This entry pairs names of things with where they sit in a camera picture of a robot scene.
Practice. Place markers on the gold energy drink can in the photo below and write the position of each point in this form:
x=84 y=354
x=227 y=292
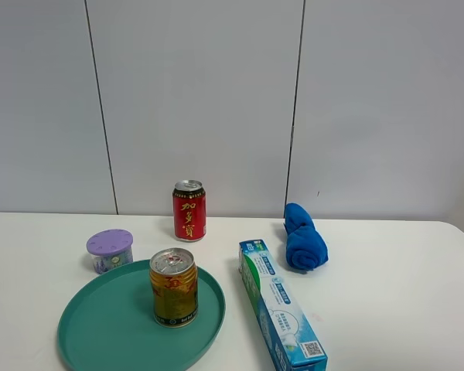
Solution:
x=174 y=279

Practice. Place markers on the red herbal tea can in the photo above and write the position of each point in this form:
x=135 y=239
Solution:
x=189 y=210

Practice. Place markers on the rolled blue towel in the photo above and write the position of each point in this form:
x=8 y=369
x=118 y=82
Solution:
x=305 y=248

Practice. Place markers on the purple lid air freshener jar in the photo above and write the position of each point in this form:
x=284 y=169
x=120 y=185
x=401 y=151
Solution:
x=110 y=249

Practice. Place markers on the blue green toothpaste box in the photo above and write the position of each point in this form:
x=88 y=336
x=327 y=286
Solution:
x=291 y=341

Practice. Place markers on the teal round plate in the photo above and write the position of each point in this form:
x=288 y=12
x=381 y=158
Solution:
x=109 y=324

